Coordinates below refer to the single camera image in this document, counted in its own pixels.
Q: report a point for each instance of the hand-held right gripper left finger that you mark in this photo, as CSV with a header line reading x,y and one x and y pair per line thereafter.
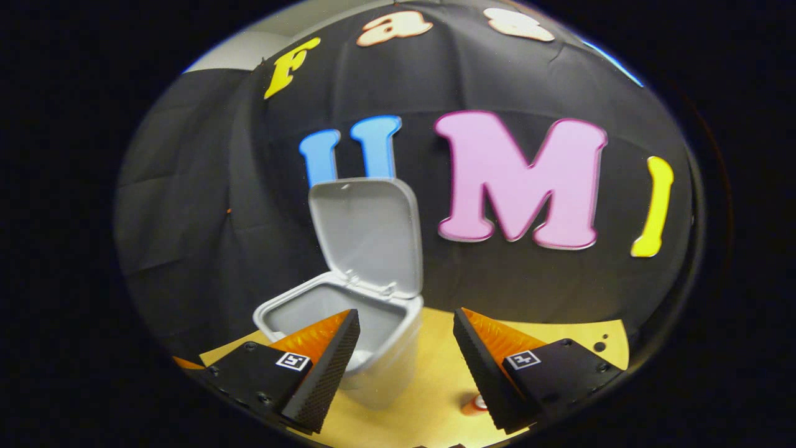
x,y
323,376

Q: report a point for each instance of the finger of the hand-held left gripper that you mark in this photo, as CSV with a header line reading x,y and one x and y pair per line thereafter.
x,y
186,363

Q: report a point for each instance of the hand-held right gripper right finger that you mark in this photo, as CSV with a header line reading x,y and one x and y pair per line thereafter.
x,y
485,373

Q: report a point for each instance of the red pop can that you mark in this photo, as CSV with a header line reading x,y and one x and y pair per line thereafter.
x,y
474,406

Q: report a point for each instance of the white desktop garbage bin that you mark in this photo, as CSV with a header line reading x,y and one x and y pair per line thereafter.
x,y
373,236

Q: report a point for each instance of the wooden desktop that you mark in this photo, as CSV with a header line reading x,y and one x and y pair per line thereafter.
x,y
435,373

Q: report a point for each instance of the black backdrop cloth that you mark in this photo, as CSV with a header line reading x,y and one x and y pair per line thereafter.
x,y
497,81

